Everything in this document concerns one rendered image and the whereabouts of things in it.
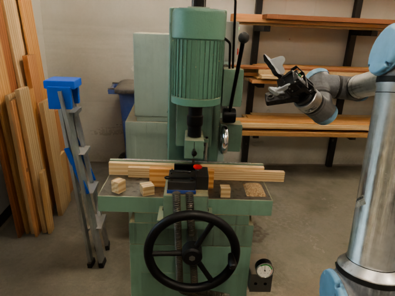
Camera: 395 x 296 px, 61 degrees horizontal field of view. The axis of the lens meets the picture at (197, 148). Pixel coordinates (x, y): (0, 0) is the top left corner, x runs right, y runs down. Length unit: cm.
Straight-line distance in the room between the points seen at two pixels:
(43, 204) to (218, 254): 167
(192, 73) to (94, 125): 273
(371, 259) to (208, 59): 72
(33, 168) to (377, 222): 214
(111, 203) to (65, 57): 266
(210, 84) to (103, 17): 256
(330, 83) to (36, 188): 200
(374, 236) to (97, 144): 327
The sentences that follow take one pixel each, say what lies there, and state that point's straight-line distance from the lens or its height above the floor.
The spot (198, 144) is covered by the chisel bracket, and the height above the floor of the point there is 106.
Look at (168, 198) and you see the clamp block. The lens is 105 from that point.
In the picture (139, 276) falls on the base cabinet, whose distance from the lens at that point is 135.
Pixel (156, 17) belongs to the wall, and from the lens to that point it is 354.
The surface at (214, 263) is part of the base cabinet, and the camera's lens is 131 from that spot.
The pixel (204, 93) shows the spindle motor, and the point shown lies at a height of 124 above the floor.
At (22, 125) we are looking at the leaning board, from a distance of 246.
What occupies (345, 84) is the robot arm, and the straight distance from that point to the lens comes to 141.
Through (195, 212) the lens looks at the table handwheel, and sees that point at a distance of 97.
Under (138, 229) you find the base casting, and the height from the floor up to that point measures 77.
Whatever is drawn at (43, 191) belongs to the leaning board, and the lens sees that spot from 257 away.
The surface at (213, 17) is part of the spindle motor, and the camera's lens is 111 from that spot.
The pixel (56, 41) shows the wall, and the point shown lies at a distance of 371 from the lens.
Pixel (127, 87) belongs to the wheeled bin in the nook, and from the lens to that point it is 300.
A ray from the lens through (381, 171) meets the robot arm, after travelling 85.
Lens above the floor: 144
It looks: 19 degrees down
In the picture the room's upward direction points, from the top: 2 degrees clockwise
